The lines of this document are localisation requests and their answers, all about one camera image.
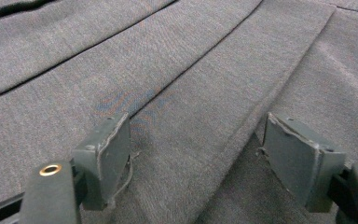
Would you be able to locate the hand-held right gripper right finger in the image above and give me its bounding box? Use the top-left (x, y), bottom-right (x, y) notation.
top-left (262, 112), bottom-right (347, 214)

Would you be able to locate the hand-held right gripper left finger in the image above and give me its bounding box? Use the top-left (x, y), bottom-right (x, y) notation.
top-left (71, 111), bottom-right (133, 211)

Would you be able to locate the dark grey pleated skirt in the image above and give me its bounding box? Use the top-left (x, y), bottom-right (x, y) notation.
top-left (0, 0), bottom-right (358, 224)

